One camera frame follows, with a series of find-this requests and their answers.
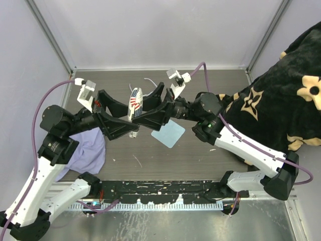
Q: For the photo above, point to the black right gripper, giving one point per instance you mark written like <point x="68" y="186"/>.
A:
<point x="156" y="118"/>

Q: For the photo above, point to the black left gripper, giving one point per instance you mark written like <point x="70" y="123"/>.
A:
<point x="114" y="128"/>

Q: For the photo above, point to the flag print glasses case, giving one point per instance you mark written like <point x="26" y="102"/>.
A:
<point x="135" y="105"/>

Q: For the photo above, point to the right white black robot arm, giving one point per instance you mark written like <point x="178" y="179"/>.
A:
<point x="276" y="172"/>

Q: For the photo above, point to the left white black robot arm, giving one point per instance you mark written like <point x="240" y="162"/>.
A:
<point x="29" y="217"/>

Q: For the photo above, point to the white rectangular sunglasses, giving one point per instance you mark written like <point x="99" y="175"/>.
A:
<point x="148" y="82"/>

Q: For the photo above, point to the light blue cleaning cloth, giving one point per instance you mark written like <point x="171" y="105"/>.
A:
<point x="169" y="134"/>

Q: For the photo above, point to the lavender crumpled cloth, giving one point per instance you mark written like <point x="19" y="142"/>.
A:
<point x="89" y="155"/>

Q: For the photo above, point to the black floral plush blanket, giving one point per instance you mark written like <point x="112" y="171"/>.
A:
<point x="280" y="109"/>

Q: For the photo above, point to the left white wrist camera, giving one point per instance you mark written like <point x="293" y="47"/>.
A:
<point x="85" y="94"/>

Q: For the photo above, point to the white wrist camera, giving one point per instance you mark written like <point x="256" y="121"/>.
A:
<point x="85" y="94"/>
<point x="180" y="81"/>

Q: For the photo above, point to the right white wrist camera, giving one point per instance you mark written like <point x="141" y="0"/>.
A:
<point x="180" y="81"/>

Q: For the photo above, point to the left aluminium frame post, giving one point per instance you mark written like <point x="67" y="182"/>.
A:
<point x="41" y="12"/>

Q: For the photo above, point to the aluminium frame post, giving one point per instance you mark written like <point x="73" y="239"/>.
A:
<point x="284" y="4"/>
<point x="41" y="12"/>

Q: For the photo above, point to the black paint-splattered base plate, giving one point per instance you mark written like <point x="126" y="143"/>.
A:
<point x="161" y="192"/>

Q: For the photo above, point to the slotted white cable duct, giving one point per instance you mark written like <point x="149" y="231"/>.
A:
<point x="178" y="206"/>

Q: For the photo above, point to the right aluminium frame post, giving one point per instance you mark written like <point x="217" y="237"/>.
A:
<point x="284" y="4"/>

